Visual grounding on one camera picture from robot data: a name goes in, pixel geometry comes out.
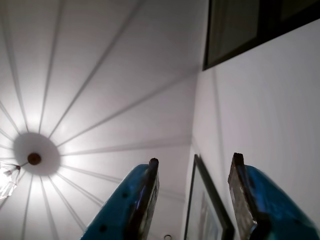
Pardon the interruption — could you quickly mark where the black framed picture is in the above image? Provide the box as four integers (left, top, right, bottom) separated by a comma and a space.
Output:
183, 153, 236, 240

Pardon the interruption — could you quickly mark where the black framed window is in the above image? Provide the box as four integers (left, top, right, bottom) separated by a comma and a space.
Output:
201, 0, 320, 72

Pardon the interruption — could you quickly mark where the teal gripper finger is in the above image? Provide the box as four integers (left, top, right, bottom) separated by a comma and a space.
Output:
81, 157, 161, 240
227, 152, 320, 240

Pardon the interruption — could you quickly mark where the ceiling lamp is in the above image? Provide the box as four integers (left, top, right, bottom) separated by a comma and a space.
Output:
0, 151, 43, 201

